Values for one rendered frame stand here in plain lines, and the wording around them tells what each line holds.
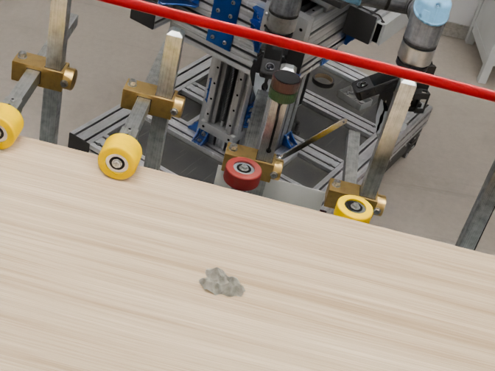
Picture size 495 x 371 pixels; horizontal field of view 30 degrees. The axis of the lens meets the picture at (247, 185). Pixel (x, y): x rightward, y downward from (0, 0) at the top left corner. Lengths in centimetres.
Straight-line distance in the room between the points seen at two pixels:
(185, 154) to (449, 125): 148
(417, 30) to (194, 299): 75
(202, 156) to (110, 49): 108
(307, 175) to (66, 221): 159
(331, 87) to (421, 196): 57
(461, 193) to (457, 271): 191
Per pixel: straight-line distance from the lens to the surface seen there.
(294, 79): 191
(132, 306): 162
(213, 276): 169
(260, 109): 227
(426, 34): 197
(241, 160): 199
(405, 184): 373
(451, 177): 387
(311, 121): 352
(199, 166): 313
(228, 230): 181
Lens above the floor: 205
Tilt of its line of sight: 37 degrees down
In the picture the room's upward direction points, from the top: 15 degrees clockwise
